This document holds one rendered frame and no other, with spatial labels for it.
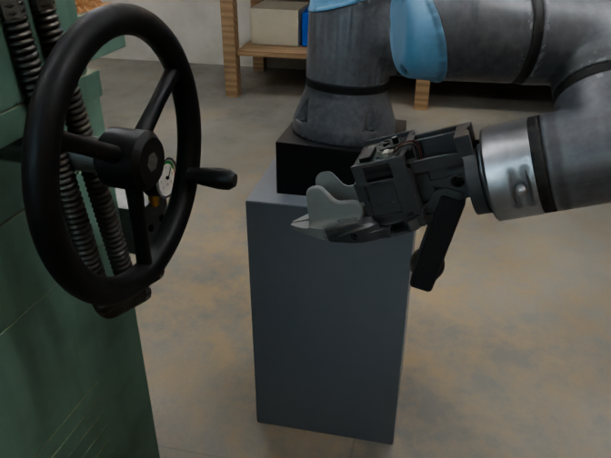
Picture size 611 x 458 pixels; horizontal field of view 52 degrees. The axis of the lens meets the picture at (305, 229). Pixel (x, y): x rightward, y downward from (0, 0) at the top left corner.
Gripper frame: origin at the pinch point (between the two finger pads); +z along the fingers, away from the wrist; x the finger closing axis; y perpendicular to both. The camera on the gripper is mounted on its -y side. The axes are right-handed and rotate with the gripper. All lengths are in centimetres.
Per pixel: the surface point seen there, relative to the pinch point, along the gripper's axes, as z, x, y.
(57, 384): 39.9, 7.2, -12.9
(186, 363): 68, -46, -52
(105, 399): 43.9, -1.3, -23.2
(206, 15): 166, -308, 12
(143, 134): 8.4, 8.0, 16.4
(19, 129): 17.4, 12.6, 21.0
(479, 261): 6, -116, -76
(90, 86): 17.4, 1.0, 21.5
